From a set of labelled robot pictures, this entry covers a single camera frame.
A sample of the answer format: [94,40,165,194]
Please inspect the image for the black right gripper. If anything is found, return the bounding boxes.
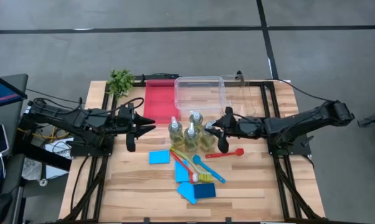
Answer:
[210,106,266,154]

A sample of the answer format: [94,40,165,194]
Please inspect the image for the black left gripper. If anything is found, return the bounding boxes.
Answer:
[108,104,156,152]

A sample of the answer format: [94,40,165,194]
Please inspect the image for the blue cellulose sponge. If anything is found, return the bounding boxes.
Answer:
[148,149,171,165]
[177,182,198,205]
[174,160,190,184]
[192,182,217,199]

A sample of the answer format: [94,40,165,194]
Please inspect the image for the blue plastic dish brush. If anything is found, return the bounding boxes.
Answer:
[192,154,227,184]

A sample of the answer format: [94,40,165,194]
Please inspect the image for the red plastic bin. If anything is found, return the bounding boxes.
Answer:
[143,79,181,124]

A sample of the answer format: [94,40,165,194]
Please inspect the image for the large clear plastic bin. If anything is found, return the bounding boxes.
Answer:
[174,76,227,121]

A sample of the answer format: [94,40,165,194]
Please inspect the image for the small clear plastic bin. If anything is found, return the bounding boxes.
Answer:
[221,73,257,119]

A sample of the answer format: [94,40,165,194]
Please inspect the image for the green plant in white pot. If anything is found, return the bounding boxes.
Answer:
[107,68,135,98]

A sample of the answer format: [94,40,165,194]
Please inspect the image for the black power strip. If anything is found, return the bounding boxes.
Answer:
[140,73,180,81]

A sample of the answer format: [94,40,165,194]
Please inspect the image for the white paper sheets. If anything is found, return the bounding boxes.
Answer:
[45,141,72,180]

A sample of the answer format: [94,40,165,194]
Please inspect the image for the grey crumpled bag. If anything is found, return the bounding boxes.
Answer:
[21,157,44,181]

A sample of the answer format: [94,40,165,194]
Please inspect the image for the grey desk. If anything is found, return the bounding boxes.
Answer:
[0,73,29,224]

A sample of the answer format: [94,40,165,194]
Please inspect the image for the computer screen with blue picture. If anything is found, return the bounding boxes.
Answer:
[0,70,29,110]

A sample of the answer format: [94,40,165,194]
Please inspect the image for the black metal stand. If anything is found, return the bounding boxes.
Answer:
[357,102,375,128]

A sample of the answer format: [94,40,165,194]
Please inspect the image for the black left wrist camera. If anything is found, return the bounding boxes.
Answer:
[117,105,130,126]

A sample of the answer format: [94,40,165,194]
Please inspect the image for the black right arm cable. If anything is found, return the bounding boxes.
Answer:
[276,79,331,103]

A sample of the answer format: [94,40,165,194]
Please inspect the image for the black aluminium table frame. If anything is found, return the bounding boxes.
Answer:
[55,80,328,224]

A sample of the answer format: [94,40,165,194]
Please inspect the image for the thin black cable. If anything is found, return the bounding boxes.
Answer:
[25,88,85,105]

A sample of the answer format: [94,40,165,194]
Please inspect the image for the yellow cable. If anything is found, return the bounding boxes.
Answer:
[17,126,70,141]

